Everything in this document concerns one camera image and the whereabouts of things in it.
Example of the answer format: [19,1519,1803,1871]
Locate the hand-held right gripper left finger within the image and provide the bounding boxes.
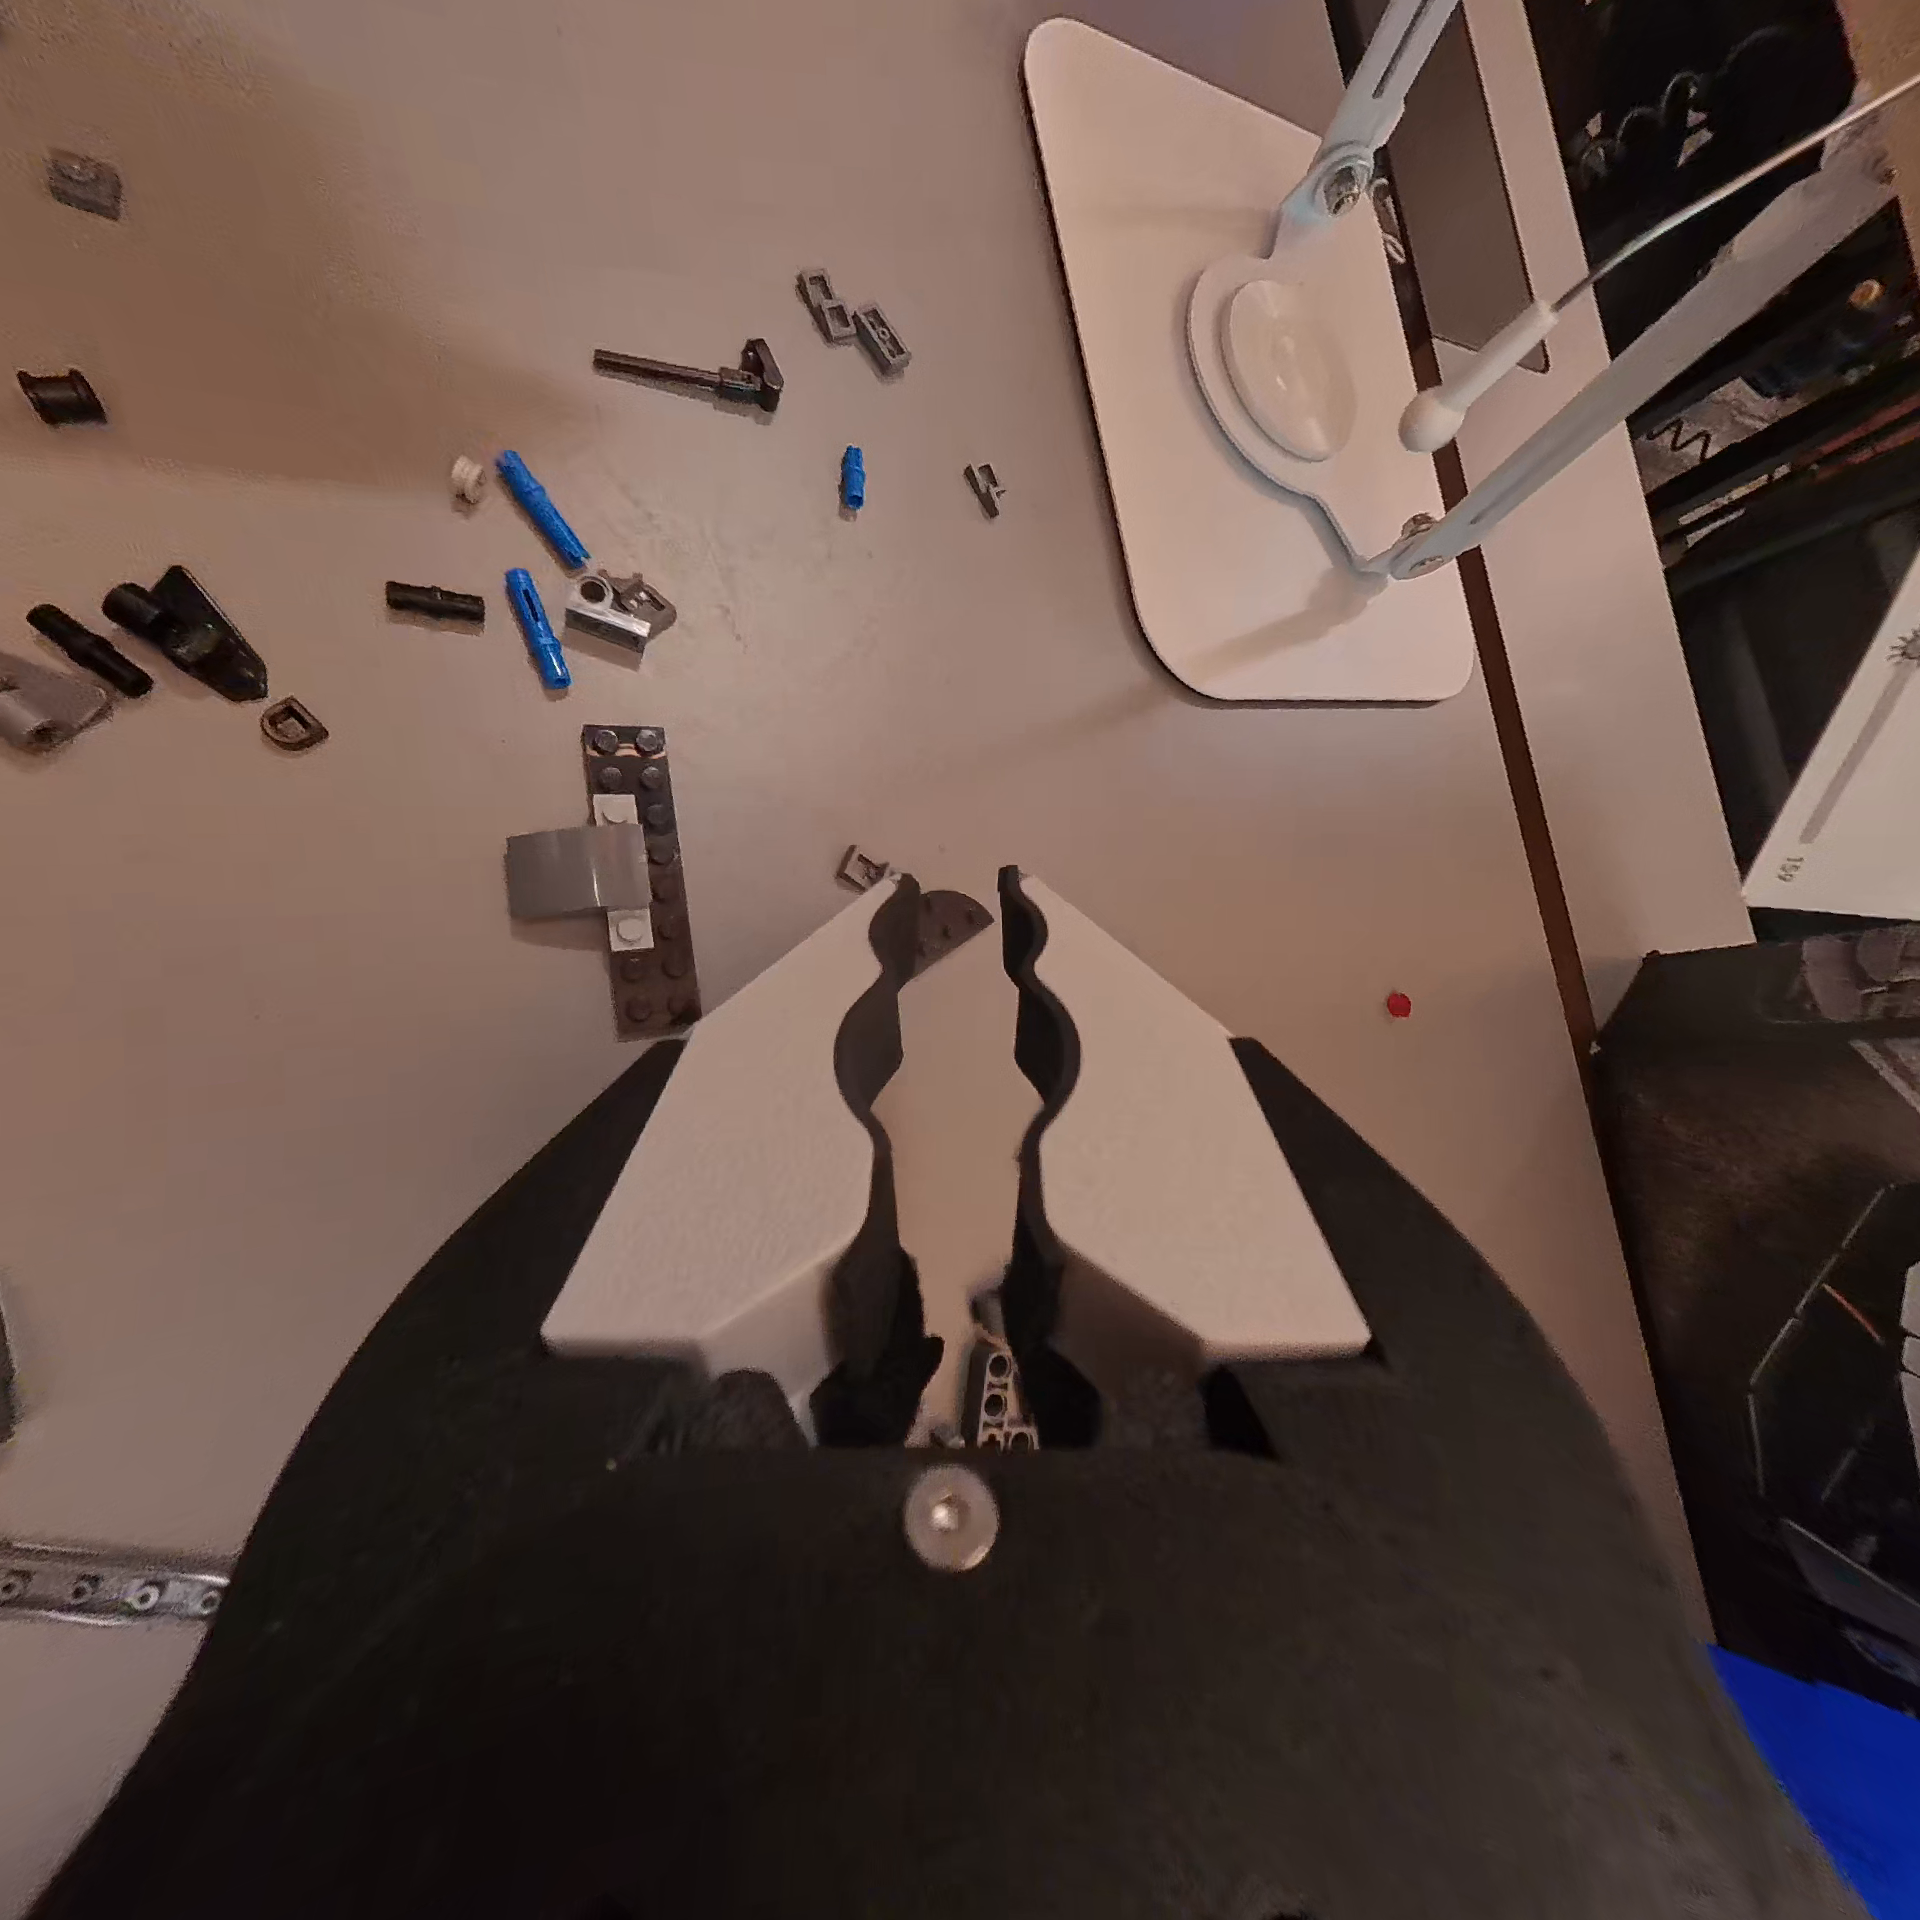
[540,873,942,1449]

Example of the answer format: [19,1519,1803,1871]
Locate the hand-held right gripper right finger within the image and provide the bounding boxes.
[998,864,1375,1449]

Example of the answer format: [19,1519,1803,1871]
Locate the black long lego plate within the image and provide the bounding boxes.
[578,720,706,1048]

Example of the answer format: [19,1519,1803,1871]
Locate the small light grey lego plate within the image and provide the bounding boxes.
[590,791,662,959]

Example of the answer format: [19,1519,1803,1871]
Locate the grey curved lego slope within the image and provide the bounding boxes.
[503,818,655,924]

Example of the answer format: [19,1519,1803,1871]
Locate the dark half-round lego plate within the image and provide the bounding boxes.
[874,883,1000,982]

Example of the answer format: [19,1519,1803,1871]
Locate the dark printed lego box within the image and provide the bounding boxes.
[1586,913,1920,1672]

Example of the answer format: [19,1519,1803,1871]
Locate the light grey holed lego plate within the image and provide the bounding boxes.
[0,1539,233,1626]

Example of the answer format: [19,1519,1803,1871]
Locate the lego instruction booklet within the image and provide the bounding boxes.
[1737,567,1920,922]

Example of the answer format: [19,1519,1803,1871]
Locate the scattered small lego pieces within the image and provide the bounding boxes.
[0,145,1423,1451]

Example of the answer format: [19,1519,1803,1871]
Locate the white metal desk stand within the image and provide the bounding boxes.
[1019,0,1920,706]

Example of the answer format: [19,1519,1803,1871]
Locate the blue plastic storage bin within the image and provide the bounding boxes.
[1707,1639,1920,1920]

